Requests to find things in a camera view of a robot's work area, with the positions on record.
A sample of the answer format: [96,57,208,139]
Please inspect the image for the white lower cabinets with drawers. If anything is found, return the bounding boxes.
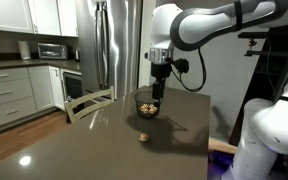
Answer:
[0,65,66,133]

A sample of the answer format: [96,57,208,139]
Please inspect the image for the pale wooden chair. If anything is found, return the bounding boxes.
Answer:
[63,85,116,125]

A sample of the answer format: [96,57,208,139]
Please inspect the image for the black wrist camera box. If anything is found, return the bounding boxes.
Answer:
[170,57,191,75]

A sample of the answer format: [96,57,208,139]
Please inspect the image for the stainless steel refrigerator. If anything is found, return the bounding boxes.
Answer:
[74,0,144,101]

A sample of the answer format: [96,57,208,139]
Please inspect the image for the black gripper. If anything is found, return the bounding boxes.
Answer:
[149,62,173,108]

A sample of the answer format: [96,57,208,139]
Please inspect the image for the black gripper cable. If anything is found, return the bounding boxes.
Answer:
[170,47,208,93]

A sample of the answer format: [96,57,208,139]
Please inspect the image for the silver toaster oven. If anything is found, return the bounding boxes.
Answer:
[37,42,69,61]

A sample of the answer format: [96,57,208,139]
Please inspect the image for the white upper cabinets with handles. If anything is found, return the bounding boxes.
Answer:
[0,0,79,38]

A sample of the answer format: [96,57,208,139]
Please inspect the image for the black bar camera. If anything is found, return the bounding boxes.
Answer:
[237,31,272,40]

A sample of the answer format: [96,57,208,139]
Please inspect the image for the black glass beverage cooler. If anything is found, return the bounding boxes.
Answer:
[61,68,84,111]

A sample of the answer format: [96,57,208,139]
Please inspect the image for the white paper towel roll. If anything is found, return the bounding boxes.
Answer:
[17,40,32,61]

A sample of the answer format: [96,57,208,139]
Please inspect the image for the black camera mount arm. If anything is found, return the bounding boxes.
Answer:
[244,37,288,58]

